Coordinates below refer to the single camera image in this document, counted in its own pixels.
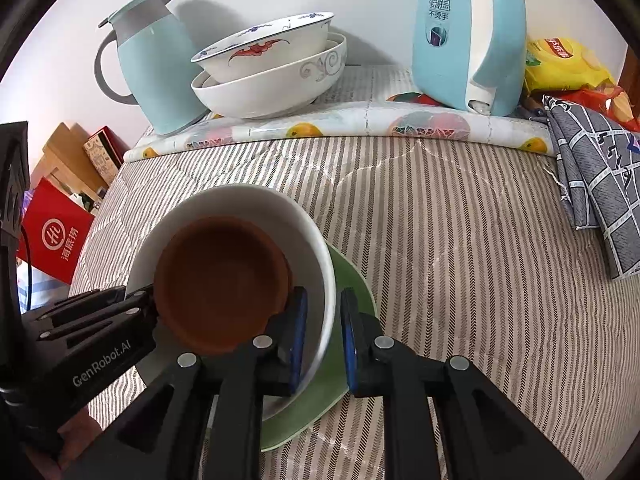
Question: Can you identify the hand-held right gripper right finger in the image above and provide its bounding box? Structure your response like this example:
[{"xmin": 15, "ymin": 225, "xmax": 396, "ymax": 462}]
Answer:
[{"xmin": 340, "ymin": 287, "xmax": 586, "ymax": 480}]

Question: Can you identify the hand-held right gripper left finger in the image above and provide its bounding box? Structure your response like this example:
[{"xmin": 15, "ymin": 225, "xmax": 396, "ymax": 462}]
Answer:
[{"xmin": 62, "ymin": 286, "xmax": 309, "ymax": 480}]

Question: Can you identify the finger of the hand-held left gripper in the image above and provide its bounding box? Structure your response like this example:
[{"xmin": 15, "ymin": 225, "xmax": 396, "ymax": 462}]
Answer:
[
  {"xmin": 37, "ymin": 284, "xmax": 157, "ymax": 357},
  {"xmin": 22, "ymin": 286, "xmax": 127, "ymax": 328}
]

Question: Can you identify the green plate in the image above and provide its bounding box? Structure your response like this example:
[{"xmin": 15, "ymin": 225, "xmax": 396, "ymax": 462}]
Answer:
[{"xmin": 260, "ymin": 242, "xmax": 376, "ymax": 453}]

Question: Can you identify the plain white bowl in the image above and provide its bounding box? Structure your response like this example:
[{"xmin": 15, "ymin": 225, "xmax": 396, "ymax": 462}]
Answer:
[{"xmin": 125, "ymin": 184, "xmax": 337, "ymax": 421}]

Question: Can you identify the brown bowl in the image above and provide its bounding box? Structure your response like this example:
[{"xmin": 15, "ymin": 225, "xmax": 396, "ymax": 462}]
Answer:
[{"xmin": 153, "ymin": 216, "xmax": 293, "ymax": 358}]

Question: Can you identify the person's left hand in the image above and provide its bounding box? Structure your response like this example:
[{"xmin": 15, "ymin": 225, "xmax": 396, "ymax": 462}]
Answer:
[{"xmin": 25, "ymin": 404, "xmax": 107, "ymax": 479}]

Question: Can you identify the blue and white cloth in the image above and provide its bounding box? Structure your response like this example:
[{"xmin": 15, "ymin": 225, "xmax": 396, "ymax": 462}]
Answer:
[{"xmin": 17, "ymin": 259, "xmax": 72, "ymax": 307}]

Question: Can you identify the red box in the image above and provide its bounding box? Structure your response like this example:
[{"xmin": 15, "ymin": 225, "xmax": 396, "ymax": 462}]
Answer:
[{"xmin": 17, "ymin": 176, "xmax": 96, "ymax": 286}]

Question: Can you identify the striped quilted blanket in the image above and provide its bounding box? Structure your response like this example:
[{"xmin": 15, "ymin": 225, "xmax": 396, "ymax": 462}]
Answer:
[{"xmin": 67, "ymin": 135, "xmax": 640, "ymax": 480}]

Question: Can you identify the black device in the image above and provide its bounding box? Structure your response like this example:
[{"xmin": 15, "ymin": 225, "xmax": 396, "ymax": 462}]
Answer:
[{"xmin": 0, "ymin": 121, "xmax": 32, "ymax": 263}]

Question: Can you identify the patterned gift box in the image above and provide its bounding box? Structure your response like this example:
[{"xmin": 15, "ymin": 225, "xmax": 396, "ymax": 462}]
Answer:
[{"xmin": 82, "ymin": 126, "xmax": 132, "ymax": 187}]

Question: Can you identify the wooden furniture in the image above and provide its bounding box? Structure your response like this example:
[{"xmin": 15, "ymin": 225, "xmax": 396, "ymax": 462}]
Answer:
[{"xmin": 30, "ymin": 122, "xmax": 108, "ymax": 201}]

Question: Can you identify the fruit print table mat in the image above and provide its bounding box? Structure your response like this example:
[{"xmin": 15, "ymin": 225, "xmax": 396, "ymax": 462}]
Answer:
[{"xmin": 122, "ymin": 62, "xmax": 556, "ymax": 163}]

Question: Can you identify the white bowl with grey swirls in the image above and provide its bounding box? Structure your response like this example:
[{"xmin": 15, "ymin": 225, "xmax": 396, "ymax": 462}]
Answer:
[{"xmin": 191, "ymin": 32, "xmax": 348, "ymax": 120}]

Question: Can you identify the light blue thermos jug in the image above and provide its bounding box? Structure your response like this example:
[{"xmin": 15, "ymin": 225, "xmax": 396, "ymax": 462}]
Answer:
[{"xmin": 95, "ymin": 0, "xmax": 211, "ymax": 136}]

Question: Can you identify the red and blue patterned bowl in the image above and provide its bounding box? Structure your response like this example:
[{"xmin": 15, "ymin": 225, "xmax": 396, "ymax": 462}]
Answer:
[{"xmin": 190, "ymin": 11, "xmax": 335, "ymax": 83}]

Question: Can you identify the light blue electric kettle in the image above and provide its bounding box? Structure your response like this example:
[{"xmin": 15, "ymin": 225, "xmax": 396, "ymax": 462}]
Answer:
[{"xmin": 411, "ymin": 0, "xmax": 528, "ymax": 117}]

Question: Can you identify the grey checked cloth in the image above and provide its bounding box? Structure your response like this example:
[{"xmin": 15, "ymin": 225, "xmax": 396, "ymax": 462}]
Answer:
[{"xmin": 542, "ymin": 94, "xmax": 640, "ymax": 281}]

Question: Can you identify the yellow chip bag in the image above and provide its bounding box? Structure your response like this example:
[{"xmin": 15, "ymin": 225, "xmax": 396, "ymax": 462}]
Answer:
[{"xmin": 522, "ymin": 35, "xmax": 616, "ymax": 95}]

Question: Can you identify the red chip bag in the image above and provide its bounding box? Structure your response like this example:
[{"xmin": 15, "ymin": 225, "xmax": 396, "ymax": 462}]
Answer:
[{"xmin": 560, "ymin": 85, "xmax": 640, "ymax": 133}]

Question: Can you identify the black cable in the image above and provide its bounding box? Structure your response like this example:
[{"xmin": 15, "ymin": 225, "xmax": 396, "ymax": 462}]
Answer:
[{"xmin": 19, "ymin": 227, "xmax": 35, "ymax": 311}]

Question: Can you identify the brown wooden door frame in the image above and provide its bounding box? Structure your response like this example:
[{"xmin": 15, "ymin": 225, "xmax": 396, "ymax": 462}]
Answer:
[{"xmin": 622, "ymin": 42, "xmax": 640, "ymax": 93}]

